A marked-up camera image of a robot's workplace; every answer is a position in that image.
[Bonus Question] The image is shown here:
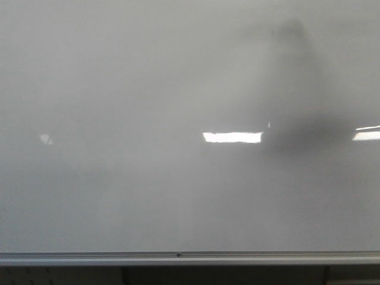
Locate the white whiteboard with aluminium frame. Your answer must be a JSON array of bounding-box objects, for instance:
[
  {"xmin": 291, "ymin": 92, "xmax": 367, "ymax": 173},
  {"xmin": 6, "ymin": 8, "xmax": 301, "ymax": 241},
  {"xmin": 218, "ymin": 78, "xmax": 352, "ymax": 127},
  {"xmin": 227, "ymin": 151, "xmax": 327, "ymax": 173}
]
[{"xmin": 1, "ymin": 1, "xmax": 379, "ymax": 267}]

